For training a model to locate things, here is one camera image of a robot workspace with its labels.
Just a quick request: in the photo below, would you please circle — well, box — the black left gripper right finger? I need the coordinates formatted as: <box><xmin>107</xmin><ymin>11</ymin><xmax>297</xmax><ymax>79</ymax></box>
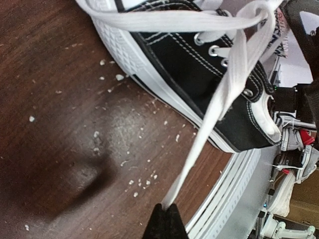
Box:
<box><xmin>168</xmin><ymin>204</ymin><xmax>188</xmax><ymax>239</ymax></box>

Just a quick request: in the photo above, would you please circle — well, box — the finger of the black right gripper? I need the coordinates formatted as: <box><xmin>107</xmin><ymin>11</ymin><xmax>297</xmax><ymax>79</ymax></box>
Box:
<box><xmin>283</xmin><ymin>0</ymin><xmax>319</xmax><ymax>81</ymax></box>

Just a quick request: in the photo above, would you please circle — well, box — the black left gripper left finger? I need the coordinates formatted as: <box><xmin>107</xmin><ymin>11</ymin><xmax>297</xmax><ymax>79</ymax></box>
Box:
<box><xmin>142</xmin><ymin>204</ymin><xmax>168</xmax><ymax>239</ymax></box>

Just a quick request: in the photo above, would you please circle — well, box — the black white canvas sneaker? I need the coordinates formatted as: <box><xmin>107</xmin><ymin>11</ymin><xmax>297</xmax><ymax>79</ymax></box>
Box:
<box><xmin>78</xmin><ymin>0</ymin><xmax>282</xmax><ymax>209</ymax></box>

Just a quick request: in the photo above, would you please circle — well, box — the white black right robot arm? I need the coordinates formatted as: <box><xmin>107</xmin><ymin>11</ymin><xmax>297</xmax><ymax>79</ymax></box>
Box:
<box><xmin>275</xmin><ymin>0</ymin><xmax>319</xmax><ymax>124</ymax></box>

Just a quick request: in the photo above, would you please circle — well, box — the white sneaker in background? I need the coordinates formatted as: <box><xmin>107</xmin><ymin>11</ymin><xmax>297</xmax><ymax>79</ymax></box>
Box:
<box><xmin>266</xmin><ymin>171</ymin><xmax>296</xmax><ymax>217</ymax></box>

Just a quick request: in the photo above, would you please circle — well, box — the cardboard box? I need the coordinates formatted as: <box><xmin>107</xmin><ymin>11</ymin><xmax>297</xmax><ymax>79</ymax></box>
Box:
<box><xmin>287</xmin><ymin>170</ymin><xmax>319</xmax><ymax>229</ymax></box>

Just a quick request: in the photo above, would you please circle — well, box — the front aluminium rail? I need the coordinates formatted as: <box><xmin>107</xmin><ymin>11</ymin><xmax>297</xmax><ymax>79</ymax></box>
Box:
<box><xmin>186</xmin><ymin>149</ymin><xmax>261</xmax><ymax>239</ymax></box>

